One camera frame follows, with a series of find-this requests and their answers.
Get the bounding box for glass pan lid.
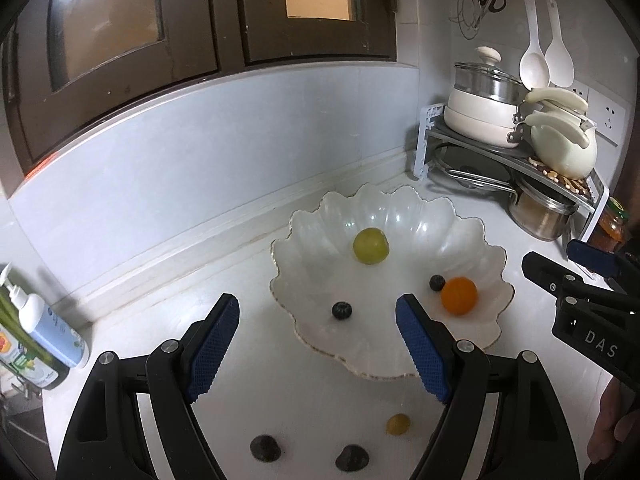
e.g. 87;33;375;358
432;142;518;196

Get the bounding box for dark purple grape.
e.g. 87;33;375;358
335;444;371;472
249;435;281;463

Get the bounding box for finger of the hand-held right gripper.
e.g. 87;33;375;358
521;251;601;311
566;239;640;291

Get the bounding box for cream cooking pot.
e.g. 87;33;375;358
444;87;526;150

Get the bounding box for cream ceramic pot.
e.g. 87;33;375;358
517;86;599;181

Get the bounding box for large green round fruit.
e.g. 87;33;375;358
352;227;390;266

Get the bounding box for wooden bead trivet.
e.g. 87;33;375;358
527;155;593;196

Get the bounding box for steel steamer pot with lid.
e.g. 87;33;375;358
454;46;526;106

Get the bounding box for glass jar of sauce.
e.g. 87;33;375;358
590;196;631;252

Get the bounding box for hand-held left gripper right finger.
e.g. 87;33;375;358
395;294;581;480

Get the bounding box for kitchen sink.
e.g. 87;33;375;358
0;380;48;461

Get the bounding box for white grey corner shelf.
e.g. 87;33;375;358
412;102;611;261

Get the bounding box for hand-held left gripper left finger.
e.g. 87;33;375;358
56;292;241;480

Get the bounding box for brown wooden window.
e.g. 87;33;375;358
0;0;398;176

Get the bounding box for person's right hand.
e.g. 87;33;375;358
586;377;640;466

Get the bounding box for green dish soap bottle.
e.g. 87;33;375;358
0;290;71;392

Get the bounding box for white scalloped bowl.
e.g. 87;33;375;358
270;182;516;382

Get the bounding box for black scissors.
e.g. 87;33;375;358
475;0;507;28

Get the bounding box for small orange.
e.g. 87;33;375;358
440;276;478;316

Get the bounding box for white blue pump bottle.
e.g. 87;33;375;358
0;262;91;370

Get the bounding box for white rice spoon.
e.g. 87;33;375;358
544;0;575;88
518;0;551;88

